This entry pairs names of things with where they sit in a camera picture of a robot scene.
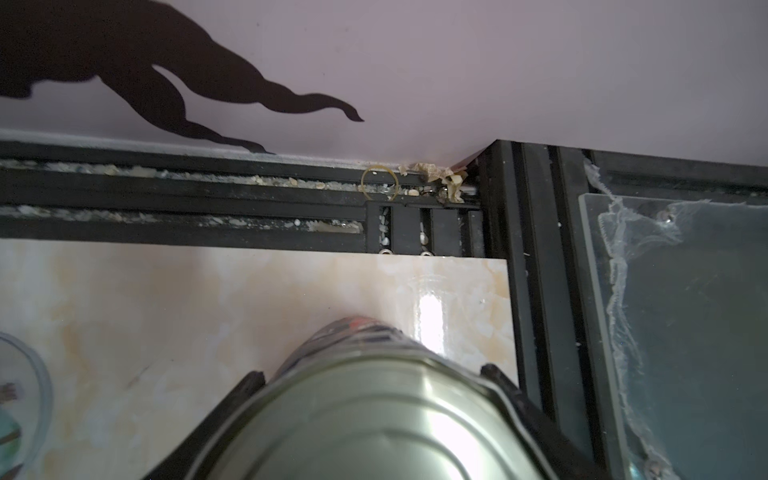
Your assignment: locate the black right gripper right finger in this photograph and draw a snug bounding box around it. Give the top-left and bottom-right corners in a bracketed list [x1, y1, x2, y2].
[480, 363, 609, 479]

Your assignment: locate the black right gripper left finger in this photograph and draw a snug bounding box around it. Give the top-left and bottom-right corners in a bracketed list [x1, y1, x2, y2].
[143, 371, 266, 480]

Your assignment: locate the dark blue tall can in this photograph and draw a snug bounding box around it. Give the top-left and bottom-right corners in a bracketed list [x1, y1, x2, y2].
[189, 318, 556, 479]

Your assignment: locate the glass-lidded can at edge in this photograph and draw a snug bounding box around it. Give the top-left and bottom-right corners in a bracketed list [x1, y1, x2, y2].
[1, 333, 53, 479]

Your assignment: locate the clear plastic sheet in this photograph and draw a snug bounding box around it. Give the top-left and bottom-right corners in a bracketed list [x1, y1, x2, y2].
[579, 194, 767, 479]

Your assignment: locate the yellow rubber band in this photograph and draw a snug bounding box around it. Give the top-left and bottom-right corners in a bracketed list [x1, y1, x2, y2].
[358, 164, 402, 200]

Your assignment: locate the black aluminium frame rail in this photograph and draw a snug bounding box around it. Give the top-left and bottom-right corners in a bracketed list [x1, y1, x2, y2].
[1, 141, 767, 479]

